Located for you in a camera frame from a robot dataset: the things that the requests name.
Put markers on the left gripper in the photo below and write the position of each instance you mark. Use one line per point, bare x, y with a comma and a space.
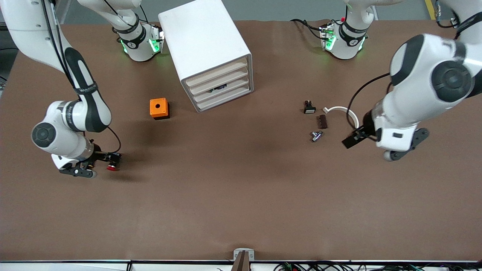
364, 131

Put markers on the small mushroom push button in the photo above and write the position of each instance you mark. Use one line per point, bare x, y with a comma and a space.
112, 167

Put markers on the white curved plastic piece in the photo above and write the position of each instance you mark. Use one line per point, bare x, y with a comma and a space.
339, 108

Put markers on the black switch with white face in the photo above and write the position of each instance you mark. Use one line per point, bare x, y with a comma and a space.
309, 109

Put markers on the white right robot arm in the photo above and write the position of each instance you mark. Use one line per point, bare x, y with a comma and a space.
86, 113

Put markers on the brown terminal block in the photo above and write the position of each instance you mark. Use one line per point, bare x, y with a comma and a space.
322, 122

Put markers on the orange box with hole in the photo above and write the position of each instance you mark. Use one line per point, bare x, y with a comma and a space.
153, 109

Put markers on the small dark electronic part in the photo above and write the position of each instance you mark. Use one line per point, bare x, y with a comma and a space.
220, 88

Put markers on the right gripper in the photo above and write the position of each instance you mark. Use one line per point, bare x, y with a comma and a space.
99, 155

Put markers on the white base connector box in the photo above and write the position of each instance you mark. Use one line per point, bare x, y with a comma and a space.
156, 39
327, 35

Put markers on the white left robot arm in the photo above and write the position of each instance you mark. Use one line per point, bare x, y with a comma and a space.
421, 67

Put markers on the silver metal fitting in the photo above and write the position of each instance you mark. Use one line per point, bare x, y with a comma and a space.
317, 136

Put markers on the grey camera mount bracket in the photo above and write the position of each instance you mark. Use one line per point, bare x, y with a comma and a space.
243, 256

